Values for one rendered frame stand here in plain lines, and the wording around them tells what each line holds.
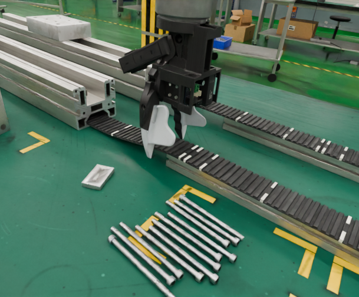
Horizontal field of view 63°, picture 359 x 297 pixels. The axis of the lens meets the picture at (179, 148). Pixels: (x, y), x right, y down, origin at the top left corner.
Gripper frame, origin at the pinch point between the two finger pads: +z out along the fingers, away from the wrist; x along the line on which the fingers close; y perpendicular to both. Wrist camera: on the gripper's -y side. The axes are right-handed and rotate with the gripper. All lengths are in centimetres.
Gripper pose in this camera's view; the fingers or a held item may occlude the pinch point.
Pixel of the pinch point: (163, 141)
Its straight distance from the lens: 50.6
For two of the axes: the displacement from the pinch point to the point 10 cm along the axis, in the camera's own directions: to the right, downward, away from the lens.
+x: 6.1, -3.8, 7.0
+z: -0.8, 8.4, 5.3
